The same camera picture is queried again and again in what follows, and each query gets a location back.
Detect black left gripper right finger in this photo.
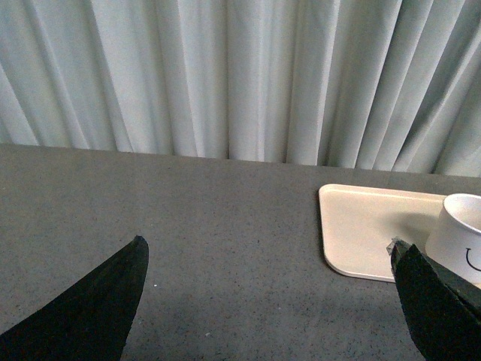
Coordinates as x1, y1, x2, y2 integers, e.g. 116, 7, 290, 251
389, 240, 480, 360

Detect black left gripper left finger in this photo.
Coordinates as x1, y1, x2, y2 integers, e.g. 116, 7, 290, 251
1, 236, 149, 360

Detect white mug with black handle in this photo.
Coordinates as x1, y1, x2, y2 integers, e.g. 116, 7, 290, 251
425, 193, 480, 284

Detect beige rectangular plastic tray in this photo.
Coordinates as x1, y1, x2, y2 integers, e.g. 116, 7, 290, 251
319, 184, 447, 282

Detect light grey pleated curtain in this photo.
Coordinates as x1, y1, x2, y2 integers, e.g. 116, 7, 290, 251
1, 1, 480, 177

